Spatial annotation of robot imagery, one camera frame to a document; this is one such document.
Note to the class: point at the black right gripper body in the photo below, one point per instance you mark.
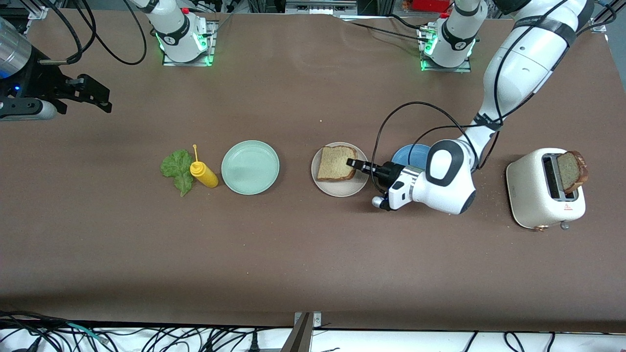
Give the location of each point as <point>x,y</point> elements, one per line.
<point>40,82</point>

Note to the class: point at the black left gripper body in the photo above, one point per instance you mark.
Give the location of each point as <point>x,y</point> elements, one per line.
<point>390,173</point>

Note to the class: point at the light crust bread slice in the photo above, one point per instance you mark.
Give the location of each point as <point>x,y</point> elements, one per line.
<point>332,164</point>

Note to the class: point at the green lettuce leaf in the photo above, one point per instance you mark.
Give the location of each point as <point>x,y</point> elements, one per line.
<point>178,168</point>

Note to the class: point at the yellow mustard squeeze bottle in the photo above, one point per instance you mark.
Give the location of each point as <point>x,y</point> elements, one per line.
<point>205,177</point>

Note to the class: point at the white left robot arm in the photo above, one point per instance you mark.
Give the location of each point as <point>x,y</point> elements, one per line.
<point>518,58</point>

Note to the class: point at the beige plate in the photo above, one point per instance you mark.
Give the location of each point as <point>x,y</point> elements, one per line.
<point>342,188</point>

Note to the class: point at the blue plate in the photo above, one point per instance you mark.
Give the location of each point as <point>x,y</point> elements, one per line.
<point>408,155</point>

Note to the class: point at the mint green plate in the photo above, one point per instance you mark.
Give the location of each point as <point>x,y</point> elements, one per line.
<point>250,167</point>

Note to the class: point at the white toaster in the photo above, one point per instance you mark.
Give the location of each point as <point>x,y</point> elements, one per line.
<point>528,190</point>

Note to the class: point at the grey metal box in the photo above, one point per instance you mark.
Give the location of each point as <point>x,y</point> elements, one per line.
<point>318,7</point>

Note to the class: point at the red box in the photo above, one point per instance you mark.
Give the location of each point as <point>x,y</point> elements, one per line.
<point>430,5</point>

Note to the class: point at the dark crust bread slice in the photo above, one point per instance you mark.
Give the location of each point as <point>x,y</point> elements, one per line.
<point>572,171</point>

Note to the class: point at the black power plug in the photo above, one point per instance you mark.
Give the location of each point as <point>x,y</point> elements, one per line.
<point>254,344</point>

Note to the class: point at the aluminium frame rail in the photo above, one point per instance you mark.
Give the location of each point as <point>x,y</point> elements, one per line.
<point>36,14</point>

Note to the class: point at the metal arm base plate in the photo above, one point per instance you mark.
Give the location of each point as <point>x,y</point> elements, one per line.
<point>447,69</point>
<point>188,63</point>

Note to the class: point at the grey metal table bracket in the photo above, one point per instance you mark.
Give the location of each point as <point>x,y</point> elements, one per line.
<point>301,337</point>

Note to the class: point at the aluminium corner bracket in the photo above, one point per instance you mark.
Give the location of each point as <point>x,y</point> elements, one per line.
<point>600,25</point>

